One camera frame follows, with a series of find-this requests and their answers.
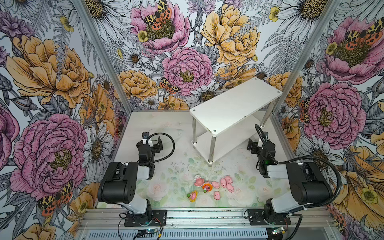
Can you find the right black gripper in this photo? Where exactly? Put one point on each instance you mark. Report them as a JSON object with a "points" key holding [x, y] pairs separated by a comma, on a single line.
{"points": [[259, 148]]}

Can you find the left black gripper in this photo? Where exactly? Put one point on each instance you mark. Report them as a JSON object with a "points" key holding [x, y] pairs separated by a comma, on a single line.
{"points": [[153, 143]]}

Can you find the pink white hooded toy figure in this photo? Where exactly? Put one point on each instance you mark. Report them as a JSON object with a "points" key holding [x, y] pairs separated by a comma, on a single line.
{"points": [[199, 181]]}

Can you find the pink toy with yellow flower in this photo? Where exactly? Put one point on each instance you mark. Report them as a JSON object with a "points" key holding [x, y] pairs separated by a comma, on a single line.
{"points": [[192, 196]]}

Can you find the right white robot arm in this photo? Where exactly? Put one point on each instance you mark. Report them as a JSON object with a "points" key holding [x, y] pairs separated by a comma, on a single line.
{"points": [[307, 185]]}

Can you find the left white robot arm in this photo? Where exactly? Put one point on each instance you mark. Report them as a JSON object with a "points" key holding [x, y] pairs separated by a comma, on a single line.
{"points": [[118, 186]]}

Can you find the white two-tier shelf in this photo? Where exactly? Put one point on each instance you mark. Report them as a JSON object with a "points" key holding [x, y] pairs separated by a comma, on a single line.
{"points": [[225, 121]]}

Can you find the small pink pig toy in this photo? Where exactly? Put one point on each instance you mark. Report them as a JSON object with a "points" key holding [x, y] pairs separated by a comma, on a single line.
{"points": [[217, 195], [230, 188], [228, 179], [223, 183], [216, 185]]}

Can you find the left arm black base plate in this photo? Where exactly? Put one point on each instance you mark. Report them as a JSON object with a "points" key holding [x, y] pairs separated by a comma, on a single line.
{"points": [[153, 218]]}

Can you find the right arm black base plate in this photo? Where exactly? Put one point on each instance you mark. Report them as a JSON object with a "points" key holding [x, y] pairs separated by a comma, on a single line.
{"points": [[258, 217]]}

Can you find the aluminium front rail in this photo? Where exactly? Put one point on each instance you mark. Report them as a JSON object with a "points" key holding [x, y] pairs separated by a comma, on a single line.
{"points": [[198, 218]]}

